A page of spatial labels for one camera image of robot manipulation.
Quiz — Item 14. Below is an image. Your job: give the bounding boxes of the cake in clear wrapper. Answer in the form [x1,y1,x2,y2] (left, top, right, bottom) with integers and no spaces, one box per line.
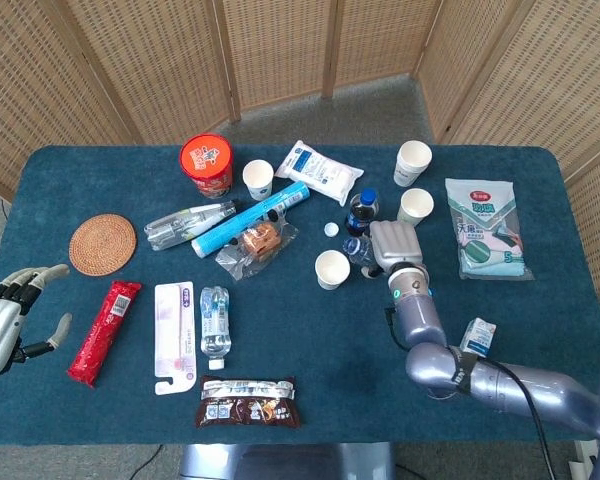
[214,221,299,284]

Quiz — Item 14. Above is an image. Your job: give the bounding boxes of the white wet wipes pack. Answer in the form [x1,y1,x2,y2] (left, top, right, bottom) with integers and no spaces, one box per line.
[274,140,365,207]

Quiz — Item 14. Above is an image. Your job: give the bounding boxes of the white cup blue flower print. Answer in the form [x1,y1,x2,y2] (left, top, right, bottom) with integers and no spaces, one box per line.
[242,159,275,202]

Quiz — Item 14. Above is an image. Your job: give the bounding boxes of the red snack packet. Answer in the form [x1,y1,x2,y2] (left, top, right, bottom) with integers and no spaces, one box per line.
[67,279,143,389]

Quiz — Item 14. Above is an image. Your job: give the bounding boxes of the red instant noodle tub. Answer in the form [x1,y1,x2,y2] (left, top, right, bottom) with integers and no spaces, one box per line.
[179,132,234,200]

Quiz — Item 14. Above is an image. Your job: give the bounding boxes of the small white milk carton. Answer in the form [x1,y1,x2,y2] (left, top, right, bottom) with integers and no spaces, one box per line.
[459,317,498,357]

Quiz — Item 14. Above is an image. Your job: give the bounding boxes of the grey robot torso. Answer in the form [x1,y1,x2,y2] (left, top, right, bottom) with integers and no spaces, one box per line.
[178,442,397,480]

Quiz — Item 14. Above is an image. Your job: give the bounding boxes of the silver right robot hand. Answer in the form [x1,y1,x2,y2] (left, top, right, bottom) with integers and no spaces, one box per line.
[359,219,426,279]

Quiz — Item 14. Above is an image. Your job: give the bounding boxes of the pink toothbrush blister pack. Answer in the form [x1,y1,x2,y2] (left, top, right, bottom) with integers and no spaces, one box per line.
[153,281,198,397]

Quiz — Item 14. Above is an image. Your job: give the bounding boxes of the blue cylindrical roll pack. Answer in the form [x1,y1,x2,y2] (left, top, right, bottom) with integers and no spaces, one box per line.
[190,180,311,260]

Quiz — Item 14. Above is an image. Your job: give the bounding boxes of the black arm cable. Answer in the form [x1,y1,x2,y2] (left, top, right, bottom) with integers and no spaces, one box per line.
[447,347,556,480]

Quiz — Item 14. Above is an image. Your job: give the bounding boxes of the round woven rattan coaster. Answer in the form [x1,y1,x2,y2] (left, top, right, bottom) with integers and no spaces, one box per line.
[68,213,138,277]

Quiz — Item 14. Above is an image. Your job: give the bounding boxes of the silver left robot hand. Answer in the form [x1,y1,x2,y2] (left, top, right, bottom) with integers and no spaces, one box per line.
[0,263,74,379]

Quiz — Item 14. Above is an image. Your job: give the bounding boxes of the white cup green flower print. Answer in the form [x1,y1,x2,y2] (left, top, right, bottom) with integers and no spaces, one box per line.
[396,187,435,226]

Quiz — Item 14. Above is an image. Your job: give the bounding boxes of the white snack bag right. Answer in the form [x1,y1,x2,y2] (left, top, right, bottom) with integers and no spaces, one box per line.
[444,177,535,281]

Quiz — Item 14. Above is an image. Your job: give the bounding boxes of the clear plastic bottle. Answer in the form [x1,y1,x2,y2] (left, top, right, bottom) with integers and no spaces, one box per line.
[342,235,379,270]

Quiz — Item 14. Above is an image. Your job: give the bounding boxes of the brown bread snack bag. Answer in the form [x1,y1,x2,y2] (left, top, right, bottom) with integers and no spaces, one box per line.
[195,374,302,429]

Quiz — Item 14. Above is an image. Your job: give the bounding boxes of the stack of white paper cups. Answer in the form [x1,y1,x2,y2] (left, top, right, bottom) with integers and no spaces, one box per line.
[393,140,434,188]

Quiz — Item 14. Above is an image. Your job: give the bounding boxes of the cola bottle blue cap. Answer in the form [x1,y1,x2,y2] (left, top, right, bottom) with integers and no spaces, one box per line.
[344,188,381,239]

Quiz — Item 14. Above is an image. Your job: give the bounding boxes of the clear bottle green label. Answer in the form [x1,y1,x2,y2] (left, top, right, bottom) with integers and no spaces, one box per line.
[143,199,239,252]

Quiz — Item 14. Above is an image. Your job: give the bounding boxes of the wicker folding screen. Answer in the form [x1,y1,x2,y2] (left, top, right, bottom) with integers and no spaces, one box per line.
[0,0,600,301]

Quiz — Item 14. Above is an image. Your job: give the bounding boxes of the teal tablecloth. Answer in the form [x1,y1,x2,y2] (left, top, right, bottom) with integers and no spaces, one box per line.
[0,143,600,446]

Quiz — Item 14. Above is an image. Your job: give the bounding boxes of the sealed water bottle white cap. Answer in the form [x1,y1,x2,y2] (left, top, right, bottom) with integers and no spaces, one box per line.
[199,285,231,371]

